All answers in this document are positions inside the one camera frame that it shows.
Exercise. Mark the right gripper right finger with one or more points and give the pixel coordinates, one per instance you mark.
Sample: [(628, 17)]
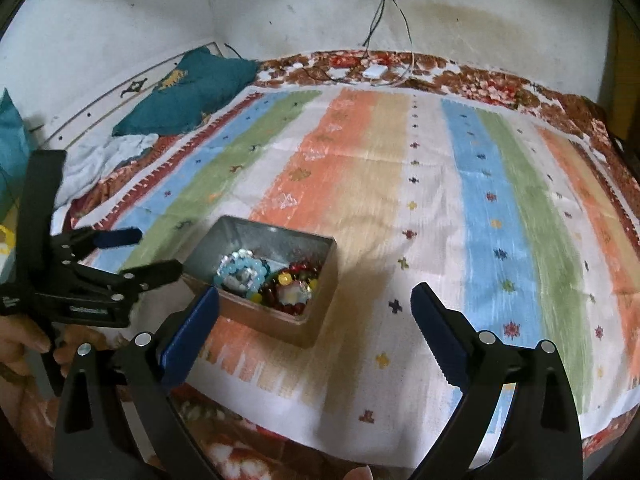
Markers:
[(540, 438)]

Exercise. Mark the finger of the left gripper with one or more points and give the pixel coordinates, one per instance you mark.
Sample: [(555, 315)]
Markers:
[(117, 238)]

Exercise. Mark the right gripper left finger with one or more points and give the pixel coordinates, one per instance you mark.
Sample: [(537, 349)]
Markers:
[(93, 439)]

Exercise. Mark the metal tin box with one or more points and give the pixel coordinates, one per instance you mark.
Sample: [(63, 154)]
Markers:
[(274, 280)]

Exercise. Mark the person's left hand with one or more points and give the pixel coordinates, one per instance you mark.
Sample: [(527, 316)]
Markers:
[(19, 334)]

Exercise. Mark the person's right hand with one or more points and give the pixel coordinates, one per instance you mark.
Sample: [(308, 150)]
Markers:
[(359, 473)]

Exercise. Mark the white cloth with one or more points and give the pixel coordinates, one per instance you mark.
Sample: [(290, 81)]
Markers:
[(93, 172)]

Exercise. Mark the teal pillow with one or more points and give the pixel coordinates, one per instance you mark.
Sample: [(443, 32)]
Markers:
[(201, 84)]

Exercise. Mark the striped colourful mat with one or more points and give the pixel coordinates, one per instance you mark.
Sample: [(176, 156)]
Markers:
[(380, 239)]

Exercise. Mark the white charger adapter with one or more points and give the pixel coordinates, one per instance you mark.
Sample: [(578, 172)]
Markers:
[(374, 71)]

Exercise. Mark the brown wooden furniture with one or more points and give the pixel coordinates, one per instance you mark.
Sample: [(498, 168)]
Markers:
[(619, 92)]

